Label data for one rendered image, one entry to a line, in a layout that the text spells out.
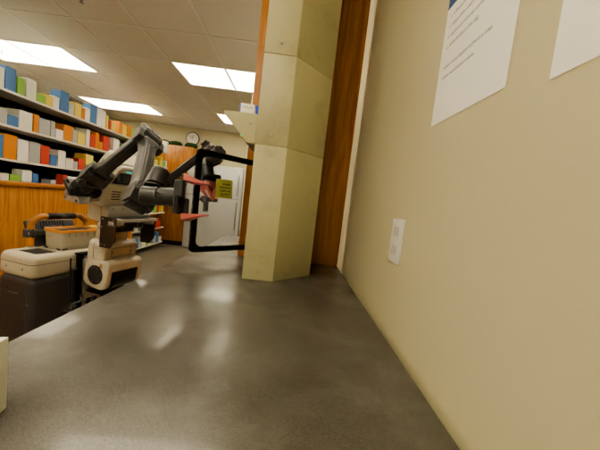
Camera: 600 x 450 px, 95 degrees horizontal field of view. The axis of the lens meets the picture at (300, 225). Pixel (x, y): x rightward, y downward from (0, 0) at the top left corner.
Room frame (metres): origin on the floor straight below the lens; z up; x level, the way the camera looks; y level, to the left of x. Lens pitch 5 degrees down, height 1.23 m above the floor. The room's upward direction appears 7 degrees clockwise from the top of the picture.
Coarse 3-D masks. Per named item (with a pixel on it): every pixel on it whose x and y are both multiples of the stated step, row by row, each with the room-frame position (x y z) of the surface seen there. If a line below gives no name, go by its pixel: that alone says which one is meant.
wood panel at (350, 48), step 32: (352, 0) 1.33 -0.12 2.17; (352, 32) 1.33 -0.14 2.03; (256, 64) 1.32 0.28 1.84; (352, 64) 1.33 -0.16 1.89; (256, 96) 1.32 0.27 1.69; (352, 96) 1.33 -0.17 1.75; (352, 128) 1.34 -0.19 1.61; (320, 192) 1.33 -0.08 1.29; (320, 224) 1.33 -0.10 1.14; (320, 256) 1.33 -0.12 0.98
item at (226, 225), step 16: (208, 160) 1.07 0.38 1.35; (224, 160) 1.12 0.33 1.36; (208, 176) 1.08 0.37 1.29; (224, 176) 1.13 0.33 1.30; (240, 176) 1.18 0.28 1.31; (208, 192) 1.08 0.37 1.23; (224, 192) 1.13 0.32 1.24; (240, 192) 1.19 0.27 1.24; (192, 208) 1.04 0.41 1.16; (208, 208) 1.08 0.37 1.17; (224, 208) 1.14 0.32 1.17; (240, 208) 1.19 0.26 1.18; (208, 224) 1.09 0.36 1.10; (224, 224) 1.14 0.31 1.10; (240, 224) 1.20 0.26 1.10; (208, 240) 1.09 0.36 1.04; (224, 240) 1.15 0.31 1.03; (240, 240) 1.21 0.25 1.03
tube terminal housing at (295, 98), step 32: (288, 64) 0.96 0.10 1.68; (288, 96) 0.96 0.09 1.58; (320, 96) 1.06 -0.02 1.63; (256, 128) 0.95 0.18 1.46; (288, 128) 0.96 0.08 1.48; (320, 128) 1.07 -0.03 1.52; (256, 160) 0.95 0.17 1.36; (288, 160) 0.97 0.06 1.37; (320, 160) 1.09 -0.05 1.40; (256, 192) 0.95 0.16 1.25; (288, 192) 0.98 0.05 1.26; (256, 224) 0.95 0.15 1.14; (288, 224) 0.99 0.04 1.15; (256, 256) 0.95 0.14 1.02; (288, 256) 1.01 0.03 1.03
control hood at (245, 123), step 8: (224, 112) 0.95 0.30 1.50; (232, 112) 0.95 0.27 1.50; (240, 112) 0.95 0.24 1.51; (248, 112) 0.95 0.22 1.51; (232, 120) 0.95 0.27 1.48; (240, 120) 0.95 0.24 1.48; (248, 120) 0.95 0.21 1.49; (256, 120) 0.96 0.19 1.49; (240, 128) 0.95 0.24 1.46; (248, 128) 0.95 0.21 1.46; (248, 136) 0.95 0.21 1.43; (248, 144) 0.98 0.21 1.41
